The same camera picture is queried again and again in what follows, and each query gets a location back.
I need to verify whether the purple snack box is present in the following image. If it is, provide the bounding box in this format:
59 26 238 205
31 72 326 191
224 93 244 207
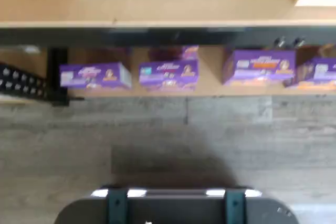
138 59 200 92
148 46 200 62

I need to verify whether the black metal shelf beam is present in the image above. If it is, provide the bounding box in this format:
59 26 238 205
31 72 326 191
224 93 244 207
0 26 336 49

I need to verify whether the purple box with orange stripe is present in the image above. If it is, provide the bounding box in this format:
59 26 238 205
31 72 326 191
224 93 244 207
282 56 336 90
222 49 297 87

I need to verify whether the purple box with white side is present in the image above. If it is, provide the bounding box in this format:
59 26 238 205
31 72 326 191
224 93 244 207
59 62 133 90

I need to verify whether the teal strap on base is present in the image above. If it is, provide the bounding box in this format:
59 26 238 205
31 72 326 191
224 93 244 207
106 187 129 224
224 188 247 224

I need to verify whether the black metal shelf post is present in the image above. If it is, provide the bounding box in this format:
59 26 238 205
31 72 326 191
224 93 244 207
47 47 85 107

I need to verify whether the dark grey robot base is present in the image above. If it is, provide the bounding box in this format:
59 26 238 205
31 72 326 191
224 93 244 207
53 185 300 224

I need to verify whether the black perforated metal bracket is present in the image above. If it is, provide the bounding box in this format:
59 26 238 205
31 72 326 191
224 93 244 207
0 62 48 99

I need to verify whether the light wooden shelf board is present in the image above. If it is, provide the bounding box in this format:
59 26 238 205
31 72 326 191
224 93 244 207
0 46 336 98
0 0 336 29

